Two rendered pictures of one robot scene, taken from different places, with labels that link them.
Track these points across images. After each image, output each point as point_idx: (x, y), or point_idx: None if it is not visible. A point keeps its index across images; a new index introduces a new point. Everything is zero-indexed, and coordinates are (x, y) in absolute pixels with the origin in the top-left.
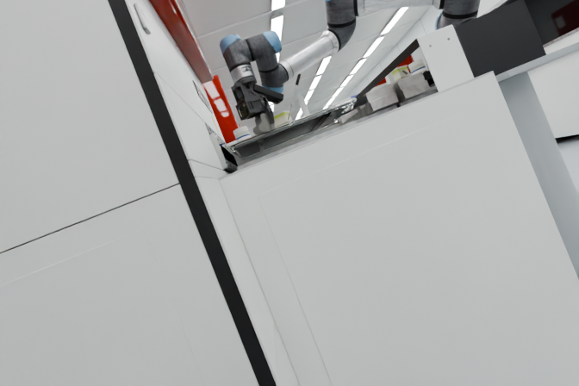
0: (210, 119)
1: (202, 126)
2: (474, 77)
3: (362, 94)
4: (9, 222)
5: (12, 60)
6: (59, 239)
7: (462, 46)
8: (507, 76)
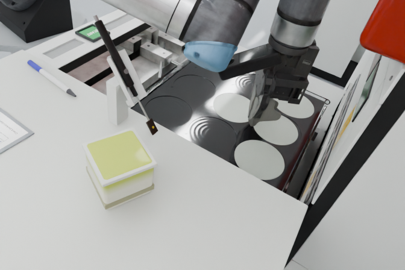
0: (355, 98)
1: (361, 69)
2: (71, 23)
3: (96, 53)
4: None
5: None
6: None
7: None
8: (87, 21)
